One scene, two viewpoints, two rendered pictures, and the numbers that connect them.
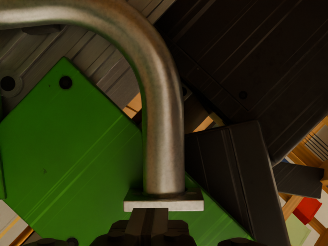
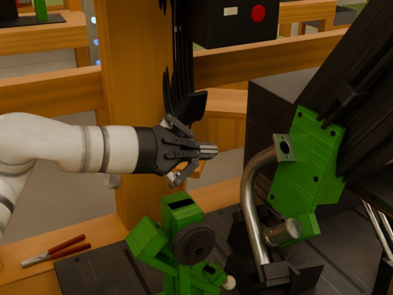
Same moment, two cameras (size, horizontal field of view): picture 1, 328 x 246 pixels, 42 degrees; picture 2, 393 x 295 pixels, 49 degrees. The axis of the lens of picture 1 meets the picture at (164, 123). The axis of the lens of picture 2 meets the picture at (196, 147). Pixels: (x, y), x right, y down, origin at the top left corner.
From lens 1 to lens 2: 0.73 m
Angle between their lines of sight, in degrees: 63
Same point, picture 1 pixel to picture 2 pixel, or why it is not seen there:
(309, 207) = not seen: outside the picture
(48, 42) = (269, 208)
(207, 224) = (296, 127)
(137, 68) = (251, 171)
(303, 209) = not seen: outside the picture
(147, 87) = (254, 165)
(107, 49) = (266, 185)
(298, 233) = not seen: outside the picture
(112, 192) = (296, 168)
